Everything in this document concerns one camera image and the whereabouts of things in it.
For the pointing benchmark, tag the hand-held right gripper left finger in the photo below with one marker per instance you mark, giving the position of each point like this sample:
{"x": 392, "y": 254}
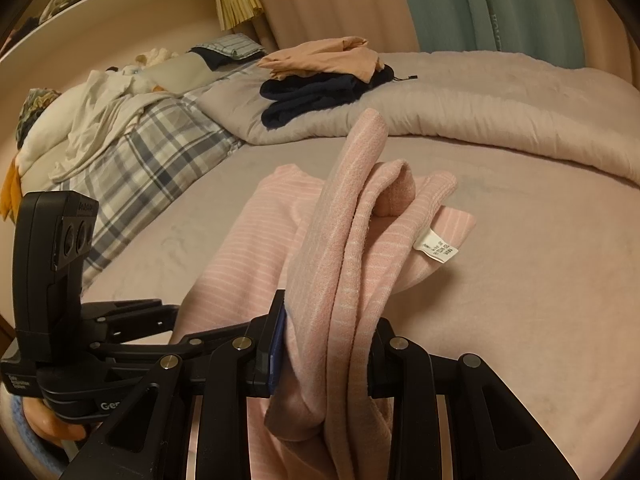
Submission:
{"x": 277, "y": 345}

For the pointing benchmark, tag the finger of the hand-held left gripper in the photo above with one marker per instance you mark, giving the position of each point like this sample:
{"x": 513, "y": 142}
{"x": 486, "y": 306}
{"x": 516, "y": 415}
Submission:
{"x": 135, "y": 320}
{"x": 200, "y": 342}

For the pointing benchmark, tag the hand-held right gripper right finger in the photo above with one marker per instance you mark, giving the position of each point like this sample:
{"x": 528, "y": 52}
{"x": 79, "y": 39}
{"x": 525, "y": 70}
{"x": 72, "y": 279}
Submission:
{"x": 385, "y": 360}

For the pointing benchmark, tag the pink striped shirt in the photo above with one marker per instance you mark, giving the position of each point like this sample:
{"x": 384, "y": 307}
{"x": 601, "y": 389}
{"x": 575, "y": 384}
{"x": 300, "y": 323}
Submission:
{"x": 340, "y": 260}

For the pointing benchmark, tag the person's left hand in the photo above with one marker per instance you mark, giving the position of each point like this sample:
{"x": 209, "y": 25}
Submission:
{"x": 55, "y": 425}

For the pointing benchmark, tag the orange cloth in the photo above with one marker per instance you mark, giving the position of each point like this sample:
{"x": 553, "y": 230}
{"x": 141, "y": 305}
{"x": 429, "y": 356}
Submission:
{"x": 11, "y": 190}

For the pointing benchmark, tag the white pillow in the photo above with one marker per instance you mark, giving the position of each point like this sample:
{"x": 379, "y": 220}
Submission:
{"x": 45, "y": 140}

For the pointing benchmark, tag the plaid duvet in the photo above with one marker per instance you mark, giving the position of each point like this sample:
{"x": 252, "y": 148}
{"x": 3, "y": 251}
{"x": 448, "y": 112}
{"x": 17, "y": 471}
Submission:
{"x": 150, "y": 170}

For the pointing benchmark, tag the multicolour knitted cloth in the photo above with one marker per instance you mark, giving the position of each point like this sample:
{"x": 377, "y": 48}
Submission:
{"x": 32, "y": 110}

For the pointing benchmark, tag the pinkish grey bed sheet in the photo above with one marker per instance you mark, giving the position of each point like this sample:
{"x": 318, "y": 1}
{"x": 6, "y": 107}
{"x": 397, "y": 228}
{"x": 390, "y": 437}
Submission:
{"x": 500, "y": 260}

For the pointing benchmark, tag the white crumpled cloth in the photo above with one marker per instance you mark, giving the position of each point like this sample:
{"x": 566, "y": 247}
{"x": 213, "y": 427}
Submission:
{"x": 100, "y": 110}

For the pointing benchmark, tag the grey pillow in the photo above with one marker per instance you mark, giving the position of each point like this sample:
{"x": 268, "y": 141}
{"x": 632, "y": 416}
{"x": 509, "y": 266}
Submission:
{"x": 180, "y": 72}

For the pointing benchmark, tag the white plush toy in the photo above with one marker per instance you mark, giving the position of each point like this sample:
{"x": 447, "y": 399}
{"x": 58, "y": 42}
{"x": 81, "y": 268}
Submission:
{"x": 155, "y": 55}

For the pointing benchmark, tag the navy folded garment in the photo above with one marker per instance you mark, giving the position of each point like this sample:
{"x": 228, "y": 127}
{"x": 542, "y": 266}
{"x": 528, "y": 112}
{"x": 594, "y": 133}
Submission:
{"x": 310, "y": 95}

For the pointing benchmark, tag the beige folded duvet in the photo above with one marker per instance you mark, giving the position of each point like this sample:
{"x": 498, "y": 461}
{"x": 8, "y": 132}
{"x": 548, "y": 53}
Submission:
{"x": 475, "y": 100}

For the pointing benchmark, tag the striped pillow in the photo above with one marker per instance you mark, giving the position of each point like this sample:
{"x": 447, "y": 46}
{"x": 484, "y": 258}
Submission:
{"x": 235, "y": 46}

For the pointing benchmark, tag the peach folded garment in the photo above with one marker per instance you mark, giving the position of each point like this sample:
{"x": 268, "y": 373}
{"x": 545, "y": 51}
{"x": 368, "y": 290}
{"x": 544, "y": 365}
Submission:
{"x": 320, "y": 57}

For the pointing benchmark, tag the teal curtain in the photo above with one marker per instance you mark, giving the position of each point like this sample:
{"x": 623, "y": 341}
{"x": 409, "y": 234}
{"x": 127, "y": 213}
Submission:
{"x": 475, "y": 5}

